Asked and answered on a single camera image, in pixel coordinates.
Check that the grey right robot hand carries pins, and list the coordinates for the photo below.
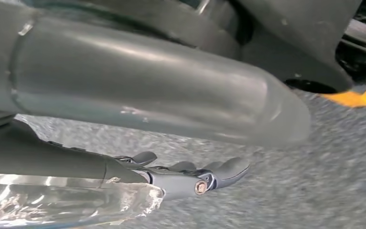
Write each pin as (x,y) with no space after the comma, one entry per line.
(138,85)

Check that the clear plastic wrap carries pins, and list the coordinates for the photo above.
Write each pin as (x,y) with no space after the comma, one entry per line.
(60,202)

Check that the dark robot lower body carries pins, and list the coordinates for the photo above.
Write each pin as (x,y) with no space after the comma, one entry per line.
(296,31)

